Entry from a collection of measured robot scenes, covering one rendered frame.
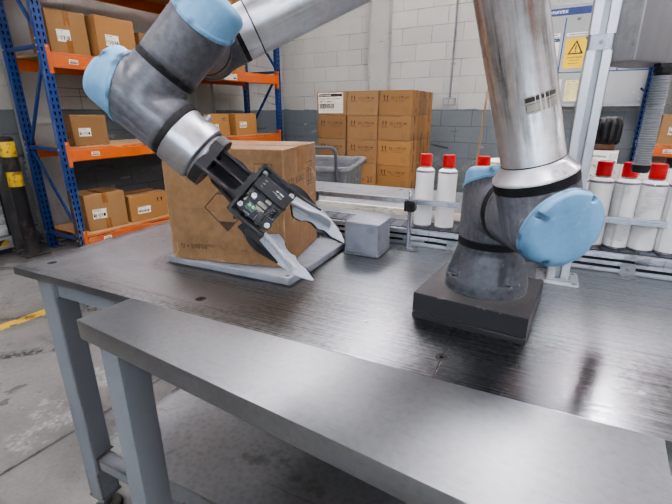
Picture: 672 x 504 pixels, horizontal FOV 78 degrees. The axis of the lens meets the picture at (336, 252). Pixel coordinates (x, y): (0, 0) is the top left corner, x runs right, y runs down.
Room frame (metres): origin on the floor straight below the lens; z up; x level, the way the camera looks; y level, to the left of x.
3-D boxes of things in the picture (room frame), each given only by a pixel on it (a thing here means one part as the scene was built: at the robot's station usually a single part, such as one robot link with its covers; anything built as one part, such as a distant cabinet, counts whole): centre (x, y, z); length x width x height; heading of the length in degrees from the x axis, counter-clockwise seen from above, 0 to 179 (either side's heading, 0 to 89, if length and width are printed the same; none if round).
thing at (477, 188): (0.73, -0.29, 1.05); 0.13 x 0.12 x 0.14; 8
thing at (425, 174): (1.18, -0.25, 0.98); 0.05 x 0.05 x 0.20
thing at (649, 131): (0.88, -0.64, 1.18); 0.04 x 0.04 x 0.21
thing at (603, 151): (1.51, -0.95, 1.04); 0.09 x 0.09 x 0.29
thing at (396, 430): (0.84, -0.13, 0.81); 0.90 x 0.90 x 0.04; 58
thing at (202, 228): (1.05, 0.23, 0.99); 0.30 x 0.24 x 0.27; 75
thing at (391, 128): (4.99, -0.46, 0.70); 1.20 x 0.82 x 1.39; 64
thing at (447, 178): (1.15, -0.31, 0.98); 0.05 x 0.05 x 0.20
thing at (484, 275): (0.74, -0.29, 0.93); 0.15 x 0.15 x 0.10
